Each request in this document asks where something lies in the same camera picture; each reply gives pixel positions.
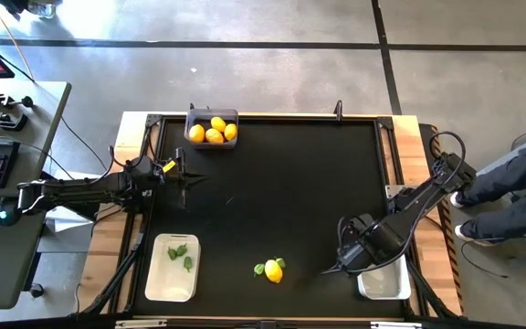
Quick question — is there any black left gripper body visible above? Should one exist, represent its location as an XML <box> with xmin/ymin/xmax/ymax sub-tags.
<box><xmin>155</xmin><ymin>147</ymin><xmax>191</xmax><ymax>210</ymax></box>

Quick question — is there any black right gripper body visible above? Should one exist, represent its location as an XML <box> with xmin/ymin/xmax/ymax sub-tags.
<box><xmin>335</xmin><ymin>213</ymin><xmax>373</xmax><ymax>274</ymax></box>

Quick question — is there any white plastic basket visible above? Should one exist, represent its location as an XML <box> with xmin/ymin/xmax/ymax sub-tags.
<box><xmin>356</xmin><ymin>253</ymin><xmax>413</xmax><ymax>302</ymax></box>
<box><xmin>144</xmin><ymin>233</ymin><xmax>202</xmax><ymax>303</ymax></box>

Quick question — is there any grey translucent plastic basket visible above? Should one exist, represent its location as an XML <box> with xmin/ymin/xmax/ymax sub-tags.
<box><xmin>184</xmin><ymin>108</ymin><xmax>239</xmax><ymax>151</ymax></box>

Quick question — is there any hazard striped strip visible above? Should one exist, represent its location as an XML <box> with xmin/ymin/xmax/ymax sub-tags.
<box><xmin>419</xmin><ymin>122</ymin><xmax>467</xmax><ymax>317</ymax></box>

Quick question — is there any white paper sheet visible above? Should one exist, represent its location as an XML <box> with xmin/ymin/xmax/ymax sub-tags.
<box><xmin>43</xmin><ymin>200</ymin><xmax>98</xmax><ymax>235</ymax></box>

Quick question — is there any black computer mouse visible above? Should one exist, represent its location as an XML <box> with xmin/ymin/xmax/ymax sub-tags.
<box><xmin>0</xmin><ymin>200</ymin><xmax>21</xmax><ymax>228</ymax></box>

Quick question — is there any person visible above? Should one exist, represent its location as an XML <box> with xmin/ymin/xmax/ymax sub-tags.
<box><xmin>449</xmin><ymin>116</ymin><xmax>526</xmax><ymax>248</ymax></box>

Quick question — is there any black bench clamp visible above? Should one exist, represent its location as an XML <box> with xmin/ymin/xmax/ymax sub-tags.
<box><xmin>0</xmin><ymin>109</ymin><xmax>30</xmax><ymax>133</ymax></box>
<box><xmin>0</xmin><ymin>89</ymin><xmax>35</xmax><ymax>113</ymax></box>

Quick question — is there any grey side desk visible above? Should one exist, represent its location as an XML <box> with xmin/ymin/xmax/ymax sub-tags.
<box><xmin>0</xmin><ymin>80</ymin><xmax>73</xmax><ymax>311</ymax></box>

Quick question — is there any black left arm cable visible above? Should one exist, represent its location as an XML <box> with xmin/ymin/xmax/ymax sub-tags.
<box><xmin>106</xmin><ymin>126</ymin><xmax>159</xmax><ymax>184</ymax></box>

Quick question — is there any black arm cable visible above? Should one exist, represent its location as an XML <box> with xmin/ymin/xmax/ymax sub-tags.
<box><xmin>428</xmin><ymin>131</ymin><xmax>468</xmax><ymax>184</ymax></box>
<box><xmin>106</xmin><ymin>126</ymin><xmax>159</xmax><ymax>184</ymax></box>

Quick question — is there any silver metal bracket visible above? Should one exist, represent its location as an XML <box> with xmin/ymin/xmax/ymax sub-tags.
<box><xmin>115</xmin><ymin>318</ymin><xmax>168</xmax><ymax>329</ymax></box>
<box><xmin>370</xmin><ymin>321</ymin><xmax>423</xmax><ymax>329</ymax></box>

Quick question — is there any black desk cable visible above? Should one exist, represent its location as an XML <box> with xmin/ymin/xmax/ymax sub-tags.
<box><xmin>58</xmin><ymin>115</ymin><xmax>108</xmax><ymax>169</ymax></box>

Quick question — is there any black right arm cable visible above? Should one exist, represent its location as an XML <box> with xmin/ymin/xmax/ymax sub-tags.
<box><xmin>428</xmin><ymin>131</ymin><xmax>468</xmax><ymax>184</ymax></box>

